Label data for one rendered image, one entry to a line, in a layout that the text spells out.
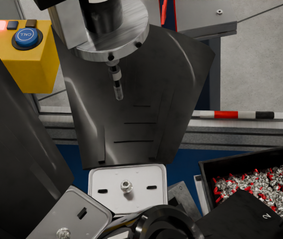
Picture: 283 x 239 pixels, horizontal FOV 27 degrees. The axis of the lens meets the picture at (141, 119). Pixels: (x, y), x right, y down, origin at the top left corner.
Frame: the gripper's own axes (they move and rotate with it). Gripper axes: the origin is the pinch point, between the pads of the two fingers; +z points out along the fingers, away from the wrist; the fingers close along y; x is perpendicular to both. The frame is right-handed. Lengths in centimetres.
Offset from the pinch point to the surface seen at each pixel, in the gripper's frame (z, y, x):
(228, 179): 17.4, -16.6, -4.4
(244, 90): 96, -108, 26
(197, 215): 5.7, -1.5, -12.7
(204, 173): 15.3, -15.2, -9.6
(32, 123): -25.9, 9.8, -36.8
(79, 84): -12.9, -6.3, -33.7
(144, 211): -19.5, 13.0, -24.5
